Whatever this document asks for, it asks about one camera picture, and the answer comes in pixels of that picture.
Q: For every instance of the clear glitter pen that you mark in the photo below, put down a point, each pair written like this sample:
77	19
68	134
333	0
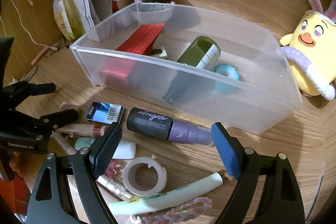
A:
115	188

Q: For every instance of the black purple spray bottle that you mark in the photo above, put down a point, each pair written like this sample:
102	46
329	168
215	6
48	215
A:
161	127

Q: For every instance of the pale green cream tube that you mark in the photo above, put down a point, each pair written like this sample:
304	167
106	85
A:
169	199

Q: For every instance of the folded white paper leaflets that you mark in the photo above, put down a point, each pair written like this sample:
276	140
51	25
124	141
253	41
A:
90	12

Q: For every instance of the blue staples box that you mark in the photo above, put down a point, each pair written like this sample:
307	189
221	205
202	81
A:
106	113

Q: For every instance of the green glass bottle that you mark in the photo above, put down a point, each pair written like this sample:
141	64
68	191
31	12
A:
202	53

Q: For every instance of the yellow-green spray bottle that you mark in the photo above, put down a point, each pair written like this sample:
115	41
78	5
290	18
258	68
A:
72	19

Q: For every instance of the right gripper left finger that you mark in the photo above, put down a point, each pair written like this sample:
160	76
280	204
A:
51	200

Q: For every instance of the white tape roll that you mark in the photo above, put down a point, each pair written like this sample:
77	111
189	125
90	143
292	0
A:
144	177

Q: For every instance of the yellow chick bunny plush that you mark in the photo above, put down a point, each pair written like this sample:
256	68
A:
310	51

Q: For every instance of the pink lip gloss tube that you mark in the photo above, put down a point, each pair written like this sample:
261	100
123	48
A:
84	130

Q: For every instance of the white bowl of trinkets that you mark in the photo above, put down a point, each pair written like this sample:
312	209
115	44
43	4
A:
152	13

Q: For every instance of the clear plastic storage bin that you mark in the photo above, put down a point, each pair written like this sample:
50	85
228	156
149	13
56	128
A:
267	92

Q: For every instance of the blue tape roll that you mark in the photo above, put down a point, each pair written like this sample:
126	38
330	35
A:
229	72

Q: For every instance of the person's left hand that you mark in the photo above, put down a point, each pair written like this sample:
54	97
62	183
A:
10	165

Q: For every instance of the mahjong tile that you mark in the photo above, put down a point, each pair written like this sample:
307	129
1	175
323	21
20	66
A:
159	53

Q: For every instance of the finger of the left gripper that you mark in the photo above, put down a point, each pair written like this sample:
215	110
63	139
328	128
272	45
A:
15	94
48	123

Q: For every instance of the red zip pouch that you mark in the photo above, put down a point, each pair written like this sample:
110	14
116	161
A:
117	70

